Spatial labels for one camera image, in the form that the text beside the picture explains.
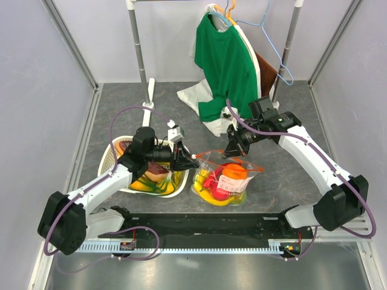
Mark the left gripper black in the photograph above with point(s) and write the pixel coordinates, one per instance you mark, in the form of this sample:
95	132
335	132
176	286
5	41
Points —
179	157

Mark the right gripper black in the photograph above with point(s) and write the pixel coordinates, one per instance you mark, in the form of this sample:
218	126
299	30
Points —
233	148

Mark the yellow toy banana bunch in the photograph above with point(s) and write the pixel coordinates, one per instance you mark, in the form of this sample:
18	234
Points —
204	193

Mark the orange toy orange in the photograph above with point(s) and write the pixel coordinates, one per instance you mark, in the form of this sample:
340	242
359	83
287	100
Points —
234	171

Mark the red toy chili pepper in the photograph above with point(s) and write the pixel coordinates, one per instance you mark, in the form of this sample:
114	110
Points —
212	177

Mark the clear zip top bag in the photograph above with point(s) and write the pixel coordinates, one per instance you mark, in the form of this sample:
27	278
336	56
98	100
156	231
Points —
212	160

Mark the green toy cabbage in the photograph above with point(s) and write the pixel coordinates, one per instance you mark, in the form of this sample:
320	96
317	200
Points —
240	198

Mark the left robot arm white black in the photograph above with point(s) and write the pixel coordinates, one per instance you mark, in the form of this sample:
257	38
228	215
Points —
69	219

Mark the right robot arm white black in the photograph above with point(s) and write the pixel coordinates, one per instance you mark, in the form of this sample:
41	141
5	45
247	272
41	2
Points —
343	202

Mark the brown toy food piece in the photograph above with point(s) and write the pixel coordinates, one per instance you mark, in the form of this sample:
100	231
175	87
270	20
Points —
155	172

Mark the white plastic food basket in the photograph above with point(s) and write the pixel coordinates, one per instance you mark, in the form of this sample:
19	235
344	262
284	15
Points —
108	161

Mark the yellow green toy mango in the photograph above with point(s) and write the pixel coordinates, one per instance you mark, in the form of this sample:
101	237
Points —
164	187

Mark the green toy scallion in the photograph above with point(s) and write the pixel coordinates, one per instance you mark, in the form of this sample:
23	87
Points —
168	177

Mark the white cloth garment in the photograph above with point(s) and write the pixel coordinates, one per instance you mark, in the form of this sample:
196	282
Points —
201	92

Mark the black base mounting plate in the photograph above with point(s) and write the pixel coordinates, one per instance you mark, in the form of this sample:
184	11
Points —
218	229

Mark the brown cloth garment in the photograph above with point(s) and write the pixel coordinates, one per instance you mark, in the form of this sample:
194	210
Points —
268	75

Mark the clothes rack left pole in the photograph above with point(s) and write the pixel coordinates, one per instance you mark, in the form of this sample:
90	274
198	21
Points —
148	85

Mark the clothes rack pole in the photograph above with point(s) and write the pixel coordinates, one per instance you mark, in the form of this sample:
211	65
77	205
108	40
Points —
284	74
148	85

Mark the green T-shirt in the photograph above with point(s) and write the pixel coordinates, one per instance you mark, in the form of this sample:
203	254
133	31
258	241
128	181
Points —
228	69

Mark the orange hanger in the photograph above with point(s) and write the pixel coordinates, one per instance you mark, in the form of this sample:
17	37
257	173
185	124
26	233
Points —
227	11

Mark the clothes rack right pole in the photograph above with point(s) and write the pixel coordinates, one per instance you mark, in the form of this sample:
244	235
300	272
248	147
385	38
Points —
284	74

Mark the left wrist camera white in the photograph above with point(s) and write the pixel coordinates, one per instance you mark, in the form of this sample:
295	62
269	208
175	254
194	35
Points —
174	134

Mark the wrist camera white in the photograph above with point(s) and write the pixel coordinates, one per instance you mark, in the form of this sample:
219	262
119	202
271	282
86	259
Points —
174	134
226	113

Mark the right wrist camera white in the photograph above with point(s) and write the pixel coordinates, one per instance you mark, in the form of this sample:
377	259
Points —
226	113

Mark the blue white cable duct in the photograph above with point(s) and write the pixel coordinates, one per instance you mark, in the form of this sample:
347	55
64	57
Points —
119	247

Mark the blue wire hanger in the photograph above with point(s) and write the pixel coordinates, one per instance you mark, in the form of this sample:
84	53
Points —
272	45

